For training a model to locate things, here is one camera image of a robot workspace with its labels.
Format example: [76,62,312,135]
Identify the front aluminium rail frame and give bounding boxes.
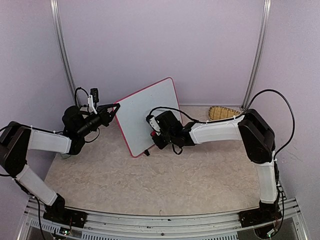
[17,197,308,240]

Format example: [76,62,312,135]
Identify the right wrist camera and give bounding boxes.
[146,115,161,134]

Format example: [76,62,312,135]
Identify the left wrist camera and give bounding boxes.
[87,88,99,114]

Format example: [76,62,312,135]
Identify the pink framed whiteboard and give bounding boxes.
[113,76,181,158]

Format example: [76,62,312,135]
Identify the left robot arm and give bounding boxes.
[0,103,121,223]

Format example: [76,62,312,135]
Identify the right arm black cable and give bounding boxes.
[147,88,296,161]

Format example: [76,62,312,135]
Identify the left aluminium corner post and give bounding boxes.
[50,0,77,104]

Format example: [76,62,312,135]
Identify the woven bamboo tray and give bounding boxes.
[208,106,241,121]

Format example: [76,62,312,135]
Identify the aluminium corner post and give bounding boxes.
[50,0,77,104]
[241,0,272,109]

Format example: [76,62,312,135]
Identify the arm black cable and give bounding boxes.
[147,88,296,161]
[73,86,100,144]

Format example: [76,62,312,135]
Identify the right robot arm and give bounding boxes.
[146,107,279,222]

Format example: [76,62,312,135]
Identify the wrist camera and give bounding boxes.
[87,88,99,114]
[146,115,161,134]

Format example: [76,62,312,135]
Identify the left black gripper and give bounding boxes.
[76,103,121,138]

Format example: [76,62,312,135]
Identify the light blue mug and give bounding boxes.
[59,153,71,160]

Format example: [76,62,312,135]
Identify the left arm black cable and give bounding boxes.
[73,86,100,144]

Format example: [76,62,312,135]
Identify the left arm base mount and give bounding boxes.
[43,194,88,229]

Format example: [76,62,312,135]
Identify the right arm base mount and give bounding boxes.
[238,201,282,228]

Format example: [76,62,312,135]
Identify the right aluminium corner post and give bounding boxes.
[241,0,272,109]

